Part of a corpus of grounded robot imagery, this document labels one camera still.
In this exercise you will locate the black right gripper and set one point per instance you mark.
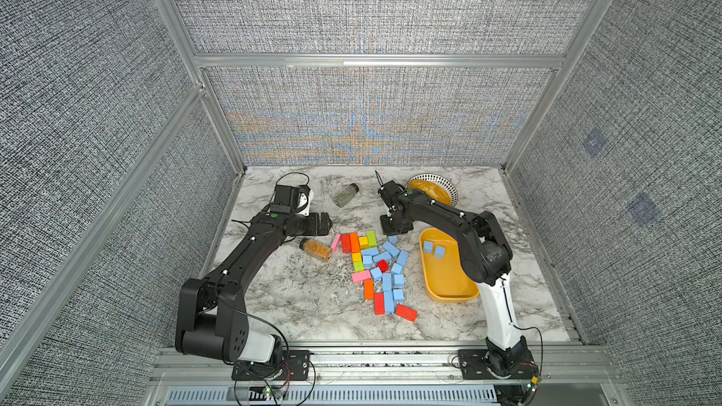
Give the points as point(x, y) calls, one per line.
point(387, 229)

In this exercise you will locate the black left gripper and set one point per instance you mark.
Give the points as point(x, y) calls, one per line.
point(323, 226)

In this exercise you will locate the yellow plastic tray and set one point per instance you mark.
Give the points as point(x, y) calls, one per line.
point(445, 279)

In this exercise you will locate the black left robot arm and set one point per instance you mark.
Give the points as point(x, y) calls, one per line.
point(212, 321)

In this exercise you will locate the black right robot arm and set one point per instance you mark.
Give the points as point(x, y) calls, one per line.
point(485, 258)

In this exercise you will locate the amber spice jar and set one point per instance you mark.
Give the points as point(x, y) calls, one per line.
point(316, 249)

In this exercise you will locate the pink long block upper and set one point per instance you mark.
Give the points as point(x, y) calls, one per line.
point(335, 243)

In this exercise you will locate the pink long block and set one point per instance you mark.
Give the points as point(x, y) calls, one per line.
point(361, 277)
point(335, 243)

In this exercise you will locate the green long block upper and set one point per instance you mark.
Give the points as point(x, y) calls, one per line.
point(371, 239)

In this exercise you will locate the red block upper left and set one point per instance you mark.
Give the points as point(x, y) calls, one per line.
point(346, 244)

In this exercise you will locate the red block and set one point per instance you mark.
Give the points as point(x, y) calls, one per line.
point(409, 314)
point(346, 244)
point(379, 303)

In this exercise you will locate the glass spice jar black lid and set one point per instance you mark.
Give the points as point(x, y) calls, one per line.
point(345, 195)

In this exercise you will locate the orange long block upper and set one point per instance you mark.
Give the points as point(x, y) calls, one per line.
point(355, 244)

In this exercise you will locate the small red cube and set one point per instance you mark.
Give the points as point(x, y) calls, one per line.
point(382, 266)

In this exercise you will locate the patterned bowl of yellow grains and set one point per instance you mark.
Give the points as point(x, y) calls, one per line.
point(436, 186)

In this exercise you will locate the green small block middle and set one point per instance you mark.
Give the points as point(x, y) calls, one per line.
point(358, 266)

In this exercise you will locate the pink long block lower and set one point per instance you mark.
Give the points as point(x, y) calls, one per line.
point(361, 277)

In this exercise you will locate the orange block lower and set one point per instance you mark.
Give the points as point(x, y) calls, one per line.
point(368, 290)

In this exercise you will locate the red block bottom left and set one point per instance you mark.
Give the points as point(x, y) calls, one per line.
point(379, 303)

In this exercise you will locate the blue long block bottom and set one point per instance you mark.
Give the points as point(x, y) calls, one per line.
point(389, 304)

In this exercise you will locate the red block bottom right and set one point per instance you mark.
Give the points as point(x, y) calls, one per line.
point(409, 314)

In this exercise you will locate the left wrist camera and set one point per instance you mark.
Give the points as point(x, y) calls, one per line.
point(296, 199)

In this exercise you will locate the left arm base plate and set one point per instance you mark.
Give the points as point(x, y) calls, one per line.
point(292, 367)

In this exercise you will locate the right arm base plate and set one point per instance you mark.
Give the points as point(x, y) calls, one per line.
point(482, 364)

